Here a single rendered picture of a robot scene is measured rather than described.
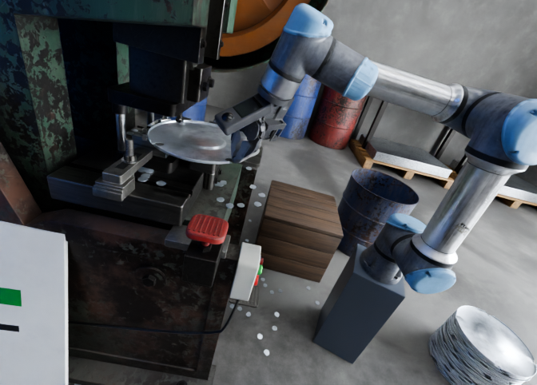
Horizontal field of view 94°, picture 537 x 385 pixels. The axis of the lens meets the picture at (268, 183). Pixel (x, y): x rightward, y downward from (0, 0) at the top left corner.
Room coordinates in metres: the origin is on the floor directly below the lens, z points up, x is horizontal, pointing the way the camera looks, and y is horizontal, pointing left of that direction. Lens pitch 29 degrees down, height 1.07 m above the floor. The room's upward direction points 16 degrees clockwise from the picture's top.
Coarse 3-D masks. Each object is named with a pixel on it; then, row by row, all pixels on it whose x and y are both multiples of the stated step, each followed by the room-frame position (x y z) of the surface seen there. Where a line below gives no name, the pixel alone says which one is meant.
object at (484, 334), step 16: (464, 320) 0.81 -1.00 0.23; (480, 320) 0.83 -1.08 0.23; (496, 320) 0.86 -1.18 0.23; (480, 336) 0.74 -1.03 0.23; (496, 336) 0.76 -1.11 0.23; (512, 336) 0.79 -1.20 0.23; (480, 352) 0.67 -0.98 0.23; (496, 352) 0.69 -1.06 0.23; (512, 352) 0.71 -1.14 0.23; (528, 352) 0.73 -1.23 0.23; (512, 368) 0.64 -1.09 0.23; (528, 368) 0.66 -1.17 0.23
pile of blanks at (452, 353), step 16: (448, 320) 0.83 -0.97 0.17; (432, 336) 0.83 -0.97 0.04; (448, 336) 0.77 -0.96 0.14; (464, 336) 0.72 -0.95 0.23; (432, 352) 0.76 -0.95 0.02; (448, 352) 0.72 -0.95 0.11; (464, 352) 0.70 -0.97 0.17; (448, 368) 0.69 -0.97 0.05; (464, 368) 0.66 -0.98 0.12; (480, 368) 0.64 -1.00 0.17; (496, 368) 0.63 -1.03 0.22; (464, 384) 0.64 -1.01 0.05; (480, 384) 0.62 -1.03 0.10; (496, 384) 0.61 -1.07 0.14; (512, 384) 0.61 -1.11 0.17
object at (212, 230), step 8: (200, 216) 0.37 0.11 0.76; (208, 216) 0.37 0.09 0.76; (192, 224) 0.34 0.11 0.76; (200, 224) 0.35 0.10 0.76; (208, 224) 0.35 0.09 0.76; (216, 224) 0.36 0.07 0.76; (224, 224) 0.36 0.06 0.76; (192, 232) 0.32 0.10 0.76; (200, 232) 0.33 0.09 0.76; (208, 232) 0.33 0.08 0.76; (216, 232) 0.34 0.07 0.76; (224, 232) 0.34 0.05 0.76; (200, 240) 0.32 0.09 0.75; (208, 240) 0.32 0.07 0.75; (216, 240) 0.32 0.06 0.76
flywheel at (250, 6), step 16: (240, 0) 1.03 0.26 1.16; (256, 0) 1.04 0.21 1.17; (272, 0) 1.04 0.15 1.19; (288, 0) 1.01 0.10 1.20; (304, 0) 1.02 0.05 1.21; (240, 16) 1.03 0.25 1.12; (256, 16) 1.04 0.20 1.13; (272, 16) 1.01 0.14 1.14; (288, 16) 1.01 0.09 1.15; (240, 32) 1.02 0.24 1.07; (256, 32) 1.00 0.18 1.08; (272, 32) 1.01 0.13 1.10; (224, 48) 1.00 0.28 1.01; (240, 48) 1.00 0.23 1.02; (256, 48) 1.01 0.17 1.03
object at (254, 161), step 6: (258, 156) 0.67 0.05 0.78; (192, 162) 0.62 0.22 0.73; (246, 162) 0.61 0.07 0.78; (252, 162) 0.62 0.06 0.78; (258, 162) 0.63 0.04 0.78; (192, 168) 0.62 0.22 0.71; (198, 168) 0.62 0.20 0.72; (204, 168) 0.62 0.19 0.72; (210, 168) 0.62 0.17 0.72; (216, 168) 0.64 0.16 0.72; (210, 174) 0.63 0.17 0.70; (216, 174) 0.66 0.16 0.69; (204, 180) 0.63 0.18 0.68; (210, 180) 0.63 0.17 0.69; (216, 180) 0.64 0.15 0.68; (204, 186) 0.63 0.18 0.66; (210, 186) 0.63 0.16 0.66
